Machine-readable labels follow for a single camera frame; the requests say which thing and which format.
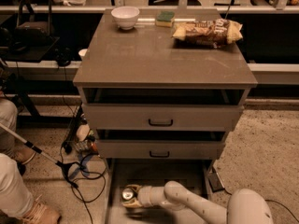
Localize black headphones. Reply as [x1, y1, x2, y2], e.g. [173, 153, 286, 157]
[55, 48, 72, 67]

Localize beige sneaker far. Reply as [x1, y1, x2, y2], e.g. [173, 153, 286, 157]
[14, 147, 36, 164]

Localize black power adapter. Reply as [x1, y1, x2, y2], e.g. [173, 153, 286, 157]
[208, 173, 224, 192]

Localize green soda can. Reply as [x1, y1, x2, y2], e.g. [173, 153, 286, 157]
[121, 188, 135, 201]

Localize black bag on table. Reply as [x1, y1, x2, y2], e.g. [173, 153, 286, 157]
[14, 0, 52, 47]

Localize brown snack bag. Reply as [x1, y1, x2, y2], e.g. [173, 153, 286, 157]
[172, 19, 243, 49]

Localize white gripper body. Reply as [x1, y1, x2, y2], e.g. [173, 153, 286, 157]
[137, 186, 165, 207]

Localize white reacher stick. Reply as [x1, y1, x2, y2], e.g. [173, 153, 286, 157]
[0, 123, 82, 188]

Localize beige sneaker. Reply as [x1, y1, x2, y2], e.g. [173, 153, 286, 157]
[14, 147, 36, 164]
[20, 199, 61, 224]

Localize green yellow sponge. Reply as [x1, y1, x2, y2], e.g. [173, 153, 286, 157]
[155, 11, 175, 27]

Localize black floor cable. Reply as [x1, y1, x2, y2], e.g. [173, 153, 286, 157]
[59, 140, 107, 224]

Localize person leg white trousers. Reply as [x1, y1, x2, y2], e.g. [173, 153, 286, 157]
[0, 98, 35, 219]

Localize white paper cup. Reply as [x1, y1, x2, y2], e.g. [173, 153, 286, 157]
[78, 49, 87, 60]

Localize drawer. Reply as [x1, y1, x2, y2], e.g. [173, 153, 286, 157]
[82, 104, 243, 132]
[105, 159, 211, 224]
[96, 140, 225, 160]

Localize grey drawer cabinet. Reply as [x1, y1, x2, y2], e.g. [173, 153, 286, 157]
[72, 8, 258, 170]

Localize bottom drawer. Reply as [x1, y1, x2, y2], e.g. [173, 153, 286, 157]
[105, 159, 211, 224]

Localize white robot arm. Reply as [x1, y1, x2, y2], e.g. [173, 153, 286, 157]
[121, 181, 274, 224]

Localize beige sneaker near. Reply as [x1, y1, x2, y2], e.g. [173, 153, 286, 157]
[20, 199, 61, 224]

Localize white bowl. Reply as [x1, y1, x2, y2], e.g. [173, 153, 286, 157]
[111, 7, 140, 30]

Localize top drawer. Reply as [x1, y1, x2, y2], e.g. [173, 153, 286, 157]
[82, 104, 243, 132]

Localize middle drawer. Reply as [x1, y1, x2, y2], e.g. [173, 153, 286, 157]
[96, 140, 225, 160]

